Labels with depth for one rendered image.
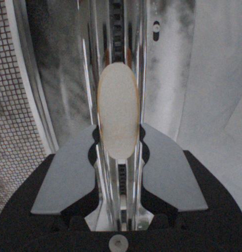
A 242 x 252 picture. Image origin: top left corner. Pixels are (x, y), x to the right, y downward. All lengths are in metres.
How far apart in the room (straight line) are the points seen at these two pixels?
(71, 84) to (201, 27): 0.21
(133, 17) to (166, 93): 0.10
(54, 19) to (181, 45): 0.17
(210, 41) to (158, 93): 0.12
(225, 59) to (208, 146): 0.17
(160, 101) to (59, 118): 0.17
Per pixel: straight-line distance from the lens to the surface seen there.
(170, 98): 0.20
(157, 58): 0.19
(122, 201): 0.35
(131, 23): 0.20
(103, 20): 0.20
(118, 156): 0.15
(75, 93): 0.24
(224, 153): 0.38
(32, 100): 0.19
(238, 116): 0.31
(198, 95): 0.27
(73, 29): 0.23
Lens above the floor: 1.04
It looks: 61 degrees down
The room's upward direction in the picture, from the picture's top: 178 degrees clockwise
